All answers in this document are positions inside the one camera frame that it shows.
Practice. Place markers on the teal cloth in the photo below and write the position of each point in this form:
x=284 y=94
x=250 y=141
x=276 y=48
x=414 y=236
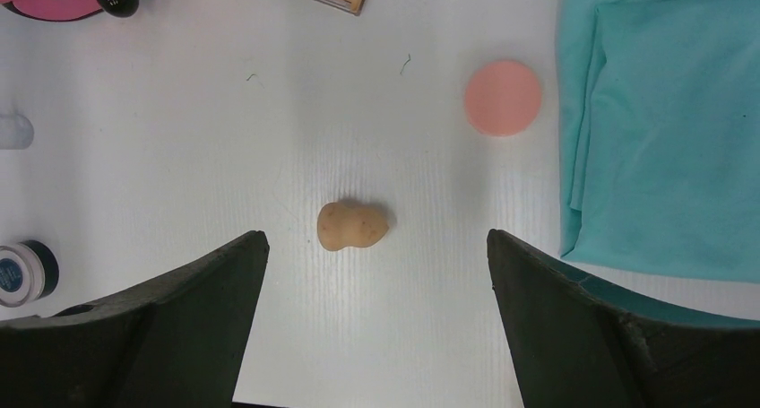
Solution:
x=659 y=136

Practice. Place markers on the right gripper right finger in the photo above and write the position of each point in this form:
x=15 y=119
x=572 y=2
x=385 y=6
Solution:
x=577 y=340

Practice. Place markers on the gourd-shaped beige makeup sponge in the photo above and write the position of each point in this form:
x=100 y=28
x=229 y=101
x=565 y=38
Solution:
x=340 y=225

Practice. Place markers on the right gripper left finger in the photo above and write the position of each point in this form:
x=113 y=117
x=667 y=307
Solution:
x=176 y=340

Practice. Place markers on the round powder jar blue label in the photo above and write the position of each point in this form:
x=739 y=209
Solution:
x=29 y=271

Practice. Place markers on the pink round powder puff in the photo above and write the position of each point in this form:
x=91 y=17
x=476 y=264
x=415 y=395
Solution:
x=502 y=98

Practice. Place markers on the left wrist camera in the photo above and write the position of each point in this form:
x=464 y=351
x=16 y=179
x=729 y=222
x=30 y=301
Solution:
x=17 y=132

